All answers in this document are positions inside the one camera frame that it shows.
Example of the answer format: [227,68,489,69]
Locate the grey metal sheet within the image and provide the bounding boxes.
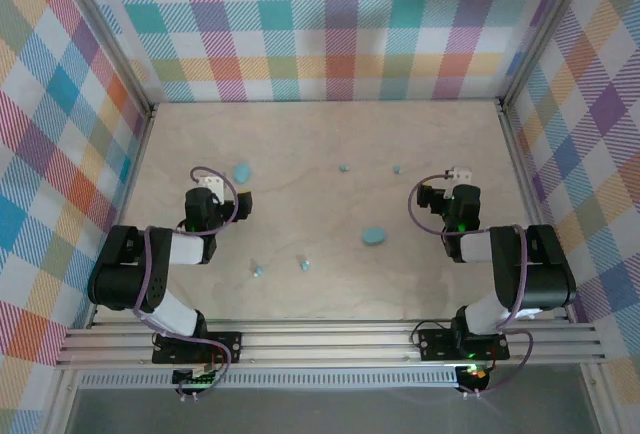
[64,386,601,434]

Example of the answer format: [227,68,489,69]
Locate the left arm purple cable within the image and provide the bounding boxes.
[132,166,239,400]

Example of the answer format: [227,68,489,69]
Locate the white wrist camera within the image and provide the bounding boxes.
[197,175,224,200]
[444,166,473,186]

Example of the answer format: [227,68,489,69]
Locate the aluminium table edge rail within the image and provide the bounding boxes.
[495,97,574,325]
[85,102,159,330]

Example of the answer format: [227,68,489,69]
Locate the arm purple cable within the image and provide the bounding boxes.
[407,171,535,398]
[132,166,239,400]

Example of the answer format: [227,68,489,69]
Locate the slotted grey cable duct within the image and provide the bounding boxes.
[78,371,462,390]

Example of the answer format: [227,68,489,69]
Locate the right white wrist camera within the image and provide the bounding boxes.
[444,166,473,186]

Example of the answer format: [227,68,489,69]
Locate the orange lit control board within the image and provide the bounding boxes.
[457,364,490,391]

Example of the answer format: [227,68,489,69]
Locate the aluminium frame post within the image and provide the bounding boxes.
[47,0,154,114]
[42,367,84,434]
[579,363,616,434]
[497,0,601,113]

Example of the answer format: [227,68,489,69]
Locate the green lit control board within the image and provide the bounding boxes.
[172,366,222,391]

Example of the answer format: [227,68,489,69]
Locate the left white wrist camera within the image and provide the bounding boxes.
[197,175,224,200]

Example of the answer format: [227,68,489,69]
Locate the plaid checkered cloth panel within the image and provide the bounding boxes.
[504,0,640,434]
[64,0,586,104]
[0,0,146,434]

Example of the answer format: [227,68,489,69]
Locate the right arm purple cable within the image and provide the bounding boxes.
[407,171,535,398]

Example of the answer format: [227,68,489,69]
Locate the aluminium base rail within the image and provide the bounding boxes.
[53,320,607,369]

